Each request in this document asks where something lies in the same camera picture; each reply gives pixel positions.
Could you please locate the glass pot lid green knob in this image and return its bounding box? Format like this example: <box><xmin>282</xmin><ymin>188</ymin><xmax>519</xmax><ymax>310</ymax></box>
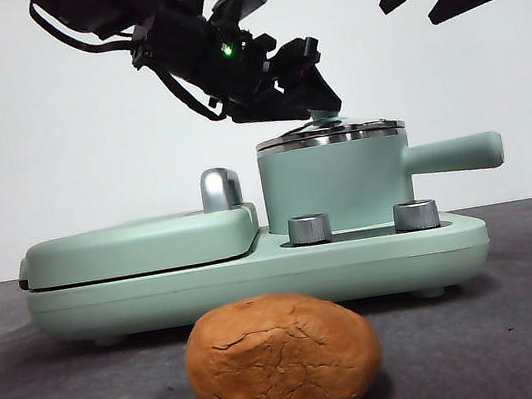
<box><xmin>251</xmin><ymin>95</ymin><xmax>406</xmax><ymax>151</ymax></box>

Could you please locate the brown potato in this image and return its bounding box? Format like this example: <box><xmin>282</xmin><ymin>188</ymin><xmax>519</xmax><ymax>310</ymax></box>
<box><xmin>176</xmin><ymin>277</ymin><xmax>390</xmax><ymax>399</ymax></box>

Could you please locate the green hinged griddle lid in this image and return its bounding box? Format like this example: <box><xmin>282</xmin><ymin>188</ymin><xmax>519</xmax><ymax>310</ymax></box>
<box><xmin>11</xmin><ymin>200</ymin><xmax>265</xmax><ymax>296</ymax></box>

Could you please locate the silver control knob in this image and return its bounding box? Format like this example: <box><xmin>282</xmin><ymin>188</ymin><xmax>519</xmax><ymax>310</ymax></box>
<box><xmin>286</xmin><ymin>210</ymin><xmax>334</xmax><ymax>247</ymax></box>
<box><xmin>391</xmin><ymin>196</ymin><xmax>441</xmax><ymax>234</ymax></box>

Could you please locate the green breakfast machine base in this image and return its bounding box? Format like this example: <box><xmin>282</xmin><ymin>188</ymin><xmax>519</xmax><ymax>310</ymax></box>
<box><xmin>20</xmin><ymin>190</ymin><xmax>497</xmax><ymax>360</ymax></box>

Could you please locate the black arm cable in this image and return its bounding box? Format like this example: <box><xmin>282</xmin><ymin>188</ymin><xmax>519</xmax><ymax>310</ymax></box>
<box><xmin>153</xmin><ymin>58</ymin><xmax>230</xmax><ymax>131</ymax></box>
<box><xmin>25</xmin><ymin>0</ymin><xmax>142</xmax><ymax>68</ymax></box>

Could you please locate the chrome griddle lid handle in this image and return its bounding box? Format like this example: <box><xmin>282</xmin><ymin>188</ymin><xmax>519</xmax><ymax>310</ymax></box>
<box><xmin>197</xmin><ymin>163</ymin><xmax>248</xmax><ymax>215</ymax></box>

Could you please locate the green pot with handle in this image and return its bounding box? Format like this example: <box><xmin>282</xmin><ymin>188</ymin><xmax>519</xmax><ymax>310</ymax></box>
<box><xmin>255</xmin><ymin>107</ymin><xmax>512</xmax><ymax>238</ymax></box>

